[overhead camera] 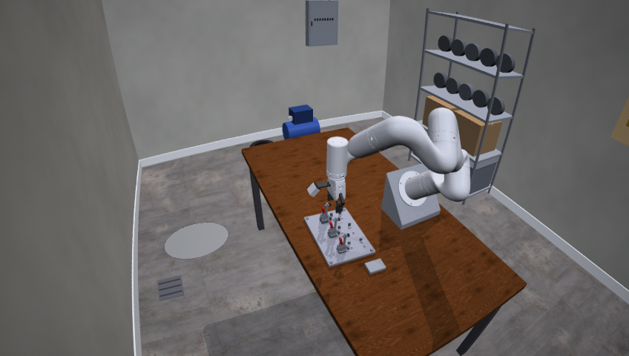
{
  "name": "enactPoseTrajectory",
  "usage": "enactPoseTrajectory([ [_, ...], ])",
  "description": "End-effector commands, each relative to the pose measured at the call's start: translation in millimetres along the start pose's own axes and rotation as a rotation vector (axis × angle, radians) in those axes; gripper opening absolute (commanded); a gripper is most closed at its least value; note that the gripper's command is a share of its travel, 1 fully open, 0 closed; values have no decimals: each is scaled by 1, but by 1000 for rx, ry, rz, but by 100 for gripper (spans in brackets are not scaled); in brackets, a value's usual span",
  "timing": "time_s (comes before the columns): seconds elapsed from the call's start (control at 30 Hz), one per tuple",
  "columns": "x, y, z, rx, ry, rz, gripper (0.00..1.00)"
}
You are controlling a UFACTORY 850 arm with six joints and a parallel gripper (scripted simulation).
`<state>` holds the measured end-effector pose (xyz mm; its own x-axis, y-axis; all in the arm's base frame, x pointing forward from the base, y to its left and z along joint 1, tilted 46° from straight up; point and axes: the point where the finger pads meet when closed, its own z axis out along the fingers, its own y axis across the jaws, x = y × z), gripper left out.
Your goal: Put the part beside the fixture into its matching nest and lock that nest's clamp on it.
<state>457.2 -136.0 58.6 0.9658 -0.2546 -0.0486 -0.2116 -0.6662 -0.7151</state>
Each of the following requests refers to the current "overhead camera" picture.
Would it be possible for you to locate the black toggle clamp with red handle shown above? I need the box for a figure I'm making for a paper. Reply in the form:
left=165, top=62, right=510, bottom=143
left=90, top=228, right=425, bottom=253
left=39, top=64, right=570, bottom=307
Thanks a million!
left=336, top=233, right=350, bottom=254

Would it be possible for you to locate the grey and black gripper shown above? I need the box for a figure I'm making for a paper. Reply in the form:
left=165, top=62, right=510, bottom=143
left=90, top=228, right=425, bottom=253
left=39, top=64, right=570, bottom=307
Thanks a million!
left=327, top=177, right=346, bottom=213

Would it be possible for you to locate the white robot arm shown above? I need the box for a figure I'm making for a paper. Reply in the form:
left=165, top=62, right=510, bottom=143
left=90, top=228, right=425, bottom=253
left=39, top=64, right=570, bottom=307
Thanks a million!
left=326, top=108, right=470, bottom=207

